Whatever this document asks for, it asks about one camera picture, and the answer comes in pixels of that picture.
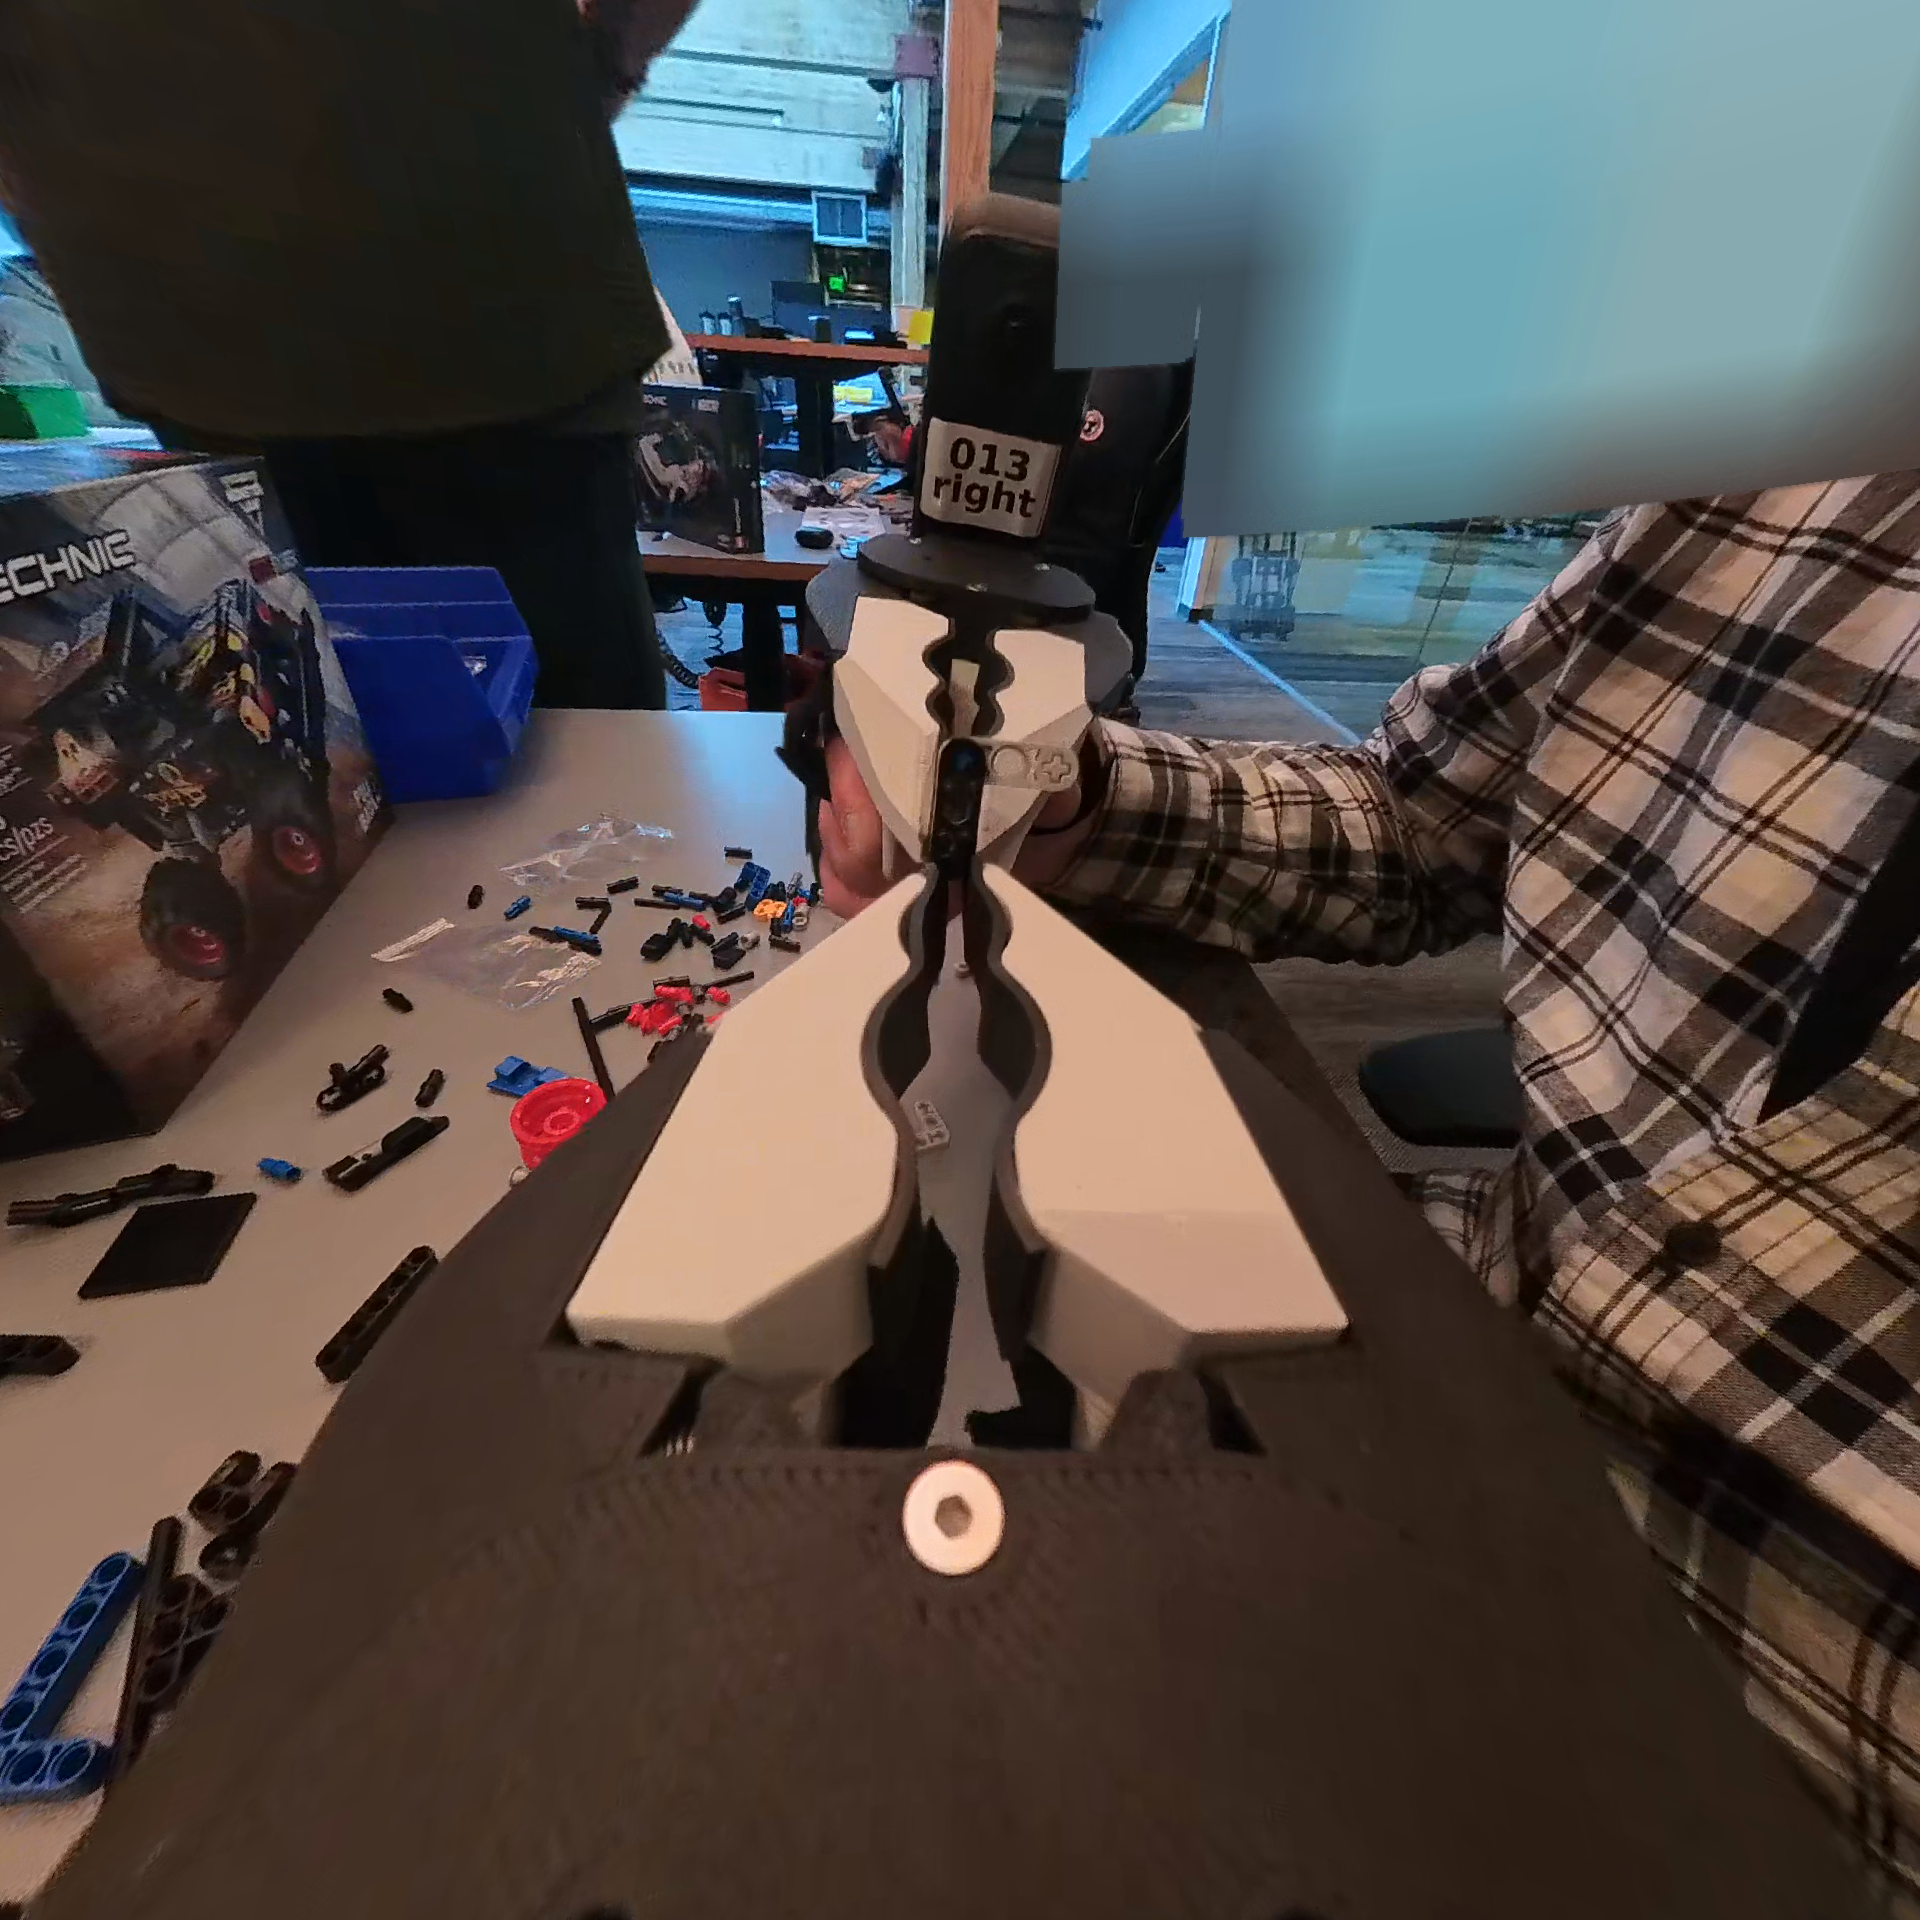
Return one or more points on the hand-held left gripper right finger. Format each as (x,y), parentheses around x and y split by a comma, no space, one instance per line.
(1185,1200)

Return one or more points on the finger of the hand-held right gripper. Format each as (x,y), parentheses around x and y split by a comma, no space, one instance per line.
(886,719)
(1043,684)

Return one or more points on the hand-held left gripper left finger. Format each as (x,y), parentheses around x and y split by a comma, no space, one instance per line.
(747,1200)

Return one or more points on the person's right forearm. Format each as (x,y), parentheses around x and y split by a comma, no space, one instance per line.
(1273,840)

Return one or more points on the wooden office desk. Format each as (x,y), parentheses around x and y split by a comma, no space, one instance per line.
(747,561)

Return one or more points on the grey desk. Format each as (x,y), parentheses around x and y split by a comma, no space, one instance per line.
(249,1117)

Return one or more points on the person's right hand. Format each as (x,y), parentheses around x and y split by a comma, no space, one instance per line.
(857,856)

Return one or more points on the grey thin beam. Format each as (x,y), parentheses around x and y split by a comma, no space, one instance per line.
(930,1123)

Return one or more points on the red wheel hub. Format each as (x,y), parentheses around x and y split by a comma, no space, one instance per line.
(559,1117)

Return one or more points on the black thin axle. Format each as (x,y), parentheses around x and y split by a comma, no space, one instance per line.
(593,1042)

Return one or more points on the blue flat wing piece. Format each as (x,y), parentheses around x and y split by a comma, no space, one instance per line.
(522,1074)

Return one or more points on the pile of small toy pins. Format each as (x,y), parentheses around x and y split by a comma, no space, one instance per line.
(705,914)

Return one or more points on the black toy set box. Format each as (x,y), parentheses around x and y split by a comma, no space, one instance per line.
(697,464)

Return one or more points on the flat clear plastic bag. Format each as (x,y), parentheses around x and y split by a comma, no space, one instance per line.
(585,853)
(494,960)

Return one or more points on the black long beam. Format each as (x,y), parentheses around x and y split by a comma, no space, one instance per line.
(376,1313)

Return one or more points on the black forked pin connector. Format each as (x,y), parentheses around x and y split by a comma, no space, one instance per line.
(354,1077)

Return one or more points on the blue plastic bin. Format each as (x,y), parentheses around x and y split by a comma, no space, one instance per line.
(435,707)

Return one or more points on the person's plaid shirt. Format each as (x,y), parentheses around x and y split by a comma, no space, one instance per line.
(1725,1350)

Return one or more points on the black flat tile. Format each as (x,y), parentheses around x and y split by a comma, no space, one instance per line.
(168,1245)

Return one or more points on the black angled connector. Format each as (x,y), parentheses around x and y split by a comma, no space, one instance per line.
(105,1197)

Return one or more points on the heap of crossed black beams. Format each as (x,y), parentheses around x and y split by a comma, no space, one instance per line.
(193,1590)

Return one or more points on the black angled beam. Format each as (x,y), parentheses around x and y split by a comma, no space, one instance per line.
(29,1356)

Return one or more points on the blue angled beam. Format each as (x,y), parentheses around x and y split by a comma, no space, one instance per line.
(58,1679)

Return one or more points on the green plastic crate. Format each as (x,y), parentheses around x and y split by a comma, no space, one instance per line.
(37,412)

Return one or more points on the wooden post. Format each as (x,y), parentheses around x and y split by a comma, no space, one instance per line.
(967,106)

